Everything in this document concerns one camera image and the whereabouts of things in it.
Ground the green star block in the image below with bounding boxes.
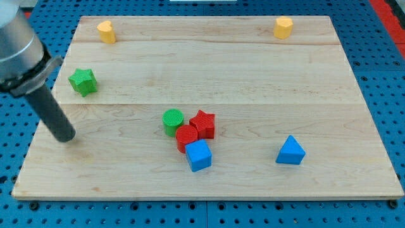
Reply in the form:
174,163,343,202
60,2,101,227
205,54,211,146
68,68,97,97

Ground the blue cube block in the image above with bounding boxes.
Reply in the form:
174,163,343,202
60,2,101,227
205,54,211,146
185,139,212,172

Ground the red cylinder block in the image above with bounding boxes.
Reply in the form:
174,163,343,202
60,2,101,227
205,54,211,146
175,125,198,153

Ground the blue triangle block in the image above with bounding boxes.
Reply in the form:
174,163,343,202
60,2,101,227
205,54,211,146
276,135,306,165

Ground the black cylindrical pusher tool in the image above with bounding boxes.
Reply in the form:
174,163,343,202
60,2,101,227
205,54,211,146
25,84,76,143

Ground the red star block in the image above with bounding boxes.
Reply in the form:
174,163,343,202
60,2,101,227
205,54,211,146
189,110,215,139

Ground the yellow hexagon block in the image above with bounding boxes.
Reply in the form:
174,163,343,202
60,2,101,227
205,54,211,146
273,16,294,39

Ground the green cylinder block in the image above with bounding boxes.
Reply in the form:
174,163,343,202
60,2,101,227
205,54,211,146
162,109,184,137

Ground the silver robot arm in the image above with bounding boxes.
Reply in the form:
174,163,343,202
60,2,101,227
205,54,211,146
1,1,63,97

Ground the yellow heart block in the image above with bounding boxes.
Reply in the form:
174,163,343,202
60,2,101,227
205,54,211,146
97,20,116,44

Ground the wooden board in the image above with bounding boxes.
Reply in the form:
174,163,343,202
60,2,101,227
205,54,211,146
12,16,404,201

